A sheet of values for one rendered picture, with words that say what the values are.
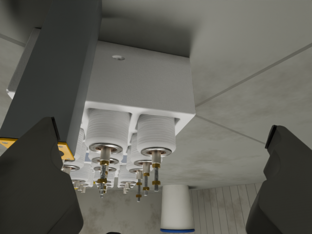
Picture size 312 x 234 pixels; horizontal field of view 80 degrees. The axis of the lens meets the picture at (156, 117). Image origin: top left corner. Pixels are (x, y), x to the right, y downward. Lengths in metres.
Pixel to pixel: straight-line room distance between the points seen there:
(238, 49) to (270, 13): 0.11
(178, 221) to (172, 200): 0.28
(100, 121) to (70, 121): 0.18
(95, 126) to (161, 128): 0.15
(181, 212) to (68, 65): 2.88
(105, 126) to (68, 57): 0.17
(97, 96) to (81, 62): 0.13
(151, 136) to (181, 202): 2.67
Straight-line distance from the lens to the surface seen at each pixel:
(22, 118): 0.26
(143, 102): 0.42
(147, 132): 0.43
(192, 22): 0.48
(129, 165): 0.66
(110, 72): 0.45
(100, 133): 0.41
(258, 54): 0.61
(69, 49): 0.31
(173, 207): 3.05
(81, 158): 0.67
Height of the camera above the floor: 0.38
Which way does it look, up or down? 27 degrees down
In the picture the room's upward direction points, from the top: 180 degrees clockwise
